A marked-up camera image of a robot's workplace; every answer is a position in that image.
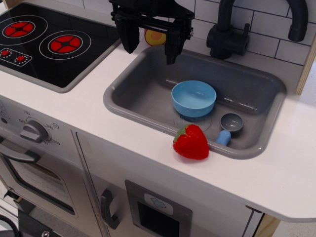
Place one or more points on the grey cabinet door handle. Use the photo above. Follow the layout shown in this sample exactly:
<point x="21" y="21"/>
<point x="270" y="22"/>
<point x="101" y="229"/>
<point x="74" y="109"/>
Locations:
<point x="112" y="221"/>

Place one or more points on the grey ice dispenser panel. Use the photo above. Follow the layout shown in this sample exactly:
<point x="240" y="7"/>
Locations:
<point x="156" y="214"/>

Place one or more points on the grey oven door handle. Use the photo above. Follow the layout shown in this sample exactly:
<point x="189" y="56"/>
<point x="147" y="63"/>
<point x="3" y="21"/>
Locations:
<point x="26" y="157"/>

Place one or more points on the grey plastic sink basin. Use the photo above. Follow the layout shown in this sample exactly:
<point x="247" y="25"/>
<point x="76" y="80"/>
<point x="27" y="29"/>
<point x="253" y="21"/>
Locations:
<point x="235" y="106"/>

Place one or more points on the red toy strawberry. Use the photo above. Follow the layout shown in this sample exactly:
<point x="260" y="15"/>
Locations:
<point x="190" y="142"/>

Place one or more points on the grey oven knob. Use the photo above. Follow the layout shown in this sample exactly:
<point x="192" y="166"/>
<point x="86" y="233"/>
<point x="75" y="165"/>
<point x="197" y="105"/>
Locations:
<point x="34" y="132"/>

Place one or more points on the black toy stovetop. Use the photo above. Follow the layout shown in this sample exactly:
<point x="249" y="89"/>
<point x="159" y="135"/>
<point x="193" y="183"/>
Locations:
<point x="50" y="48"/>

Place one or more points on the black toy faucet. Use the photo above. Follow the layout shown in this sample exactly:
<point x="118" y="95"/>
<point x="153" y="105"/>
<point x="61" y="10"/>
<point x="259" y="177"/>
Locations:
<point x="223" y="41"/>

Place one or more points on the light blue plastic bowl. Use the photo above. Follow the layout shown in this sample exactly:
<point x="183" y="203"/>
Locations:
<point x="193" y="98"/>

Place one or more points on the yellow and magenta toy can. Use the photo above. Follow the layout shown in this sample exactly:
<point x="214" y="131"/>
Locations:
<point x="154" y="38"/>

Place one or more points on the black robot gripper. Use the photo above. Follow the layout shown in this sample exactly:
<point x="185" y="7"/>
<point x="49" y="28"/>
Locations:
<point x="162" y="14"/>

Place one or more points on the grey spoon with blue handle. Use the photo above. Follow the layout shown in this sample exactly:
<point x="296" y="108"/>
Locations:
<point x="230" y="123"/>

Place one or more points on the oven door with window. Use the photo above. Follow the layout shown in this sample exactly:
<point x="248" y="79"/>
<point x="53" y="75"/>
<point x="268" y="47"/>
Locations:
<point x="54" y="184"/>

